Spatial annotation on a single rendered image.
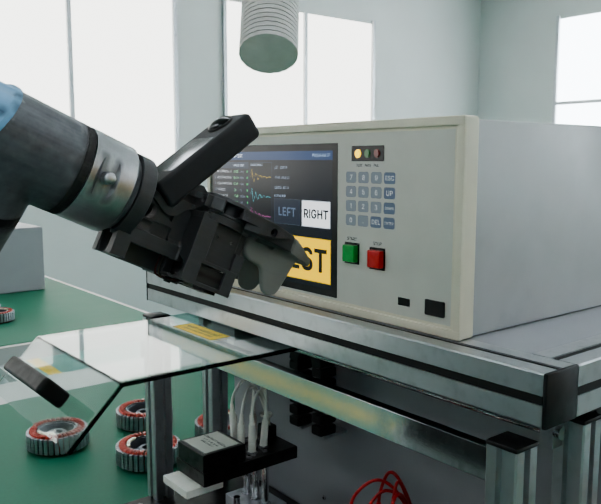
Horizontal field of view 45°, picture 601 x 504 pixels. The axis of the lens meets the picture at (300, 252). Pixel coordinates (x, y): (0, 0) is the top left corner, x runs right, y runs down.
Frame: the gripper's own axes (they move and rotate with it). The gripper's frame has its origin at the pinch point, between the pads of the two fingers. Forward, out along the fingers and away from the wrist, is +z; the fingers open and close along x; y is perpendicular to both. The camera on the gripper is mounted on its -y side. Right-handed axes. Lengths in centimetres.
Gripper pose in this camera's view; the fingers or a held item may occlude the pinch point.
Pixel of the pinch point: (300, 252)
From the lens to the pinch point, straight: 71.9
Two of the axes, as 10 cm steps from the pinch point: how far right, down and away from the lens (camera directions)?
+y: -3.3, 9.3, -1.5
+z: 7.1, 3.5, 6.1
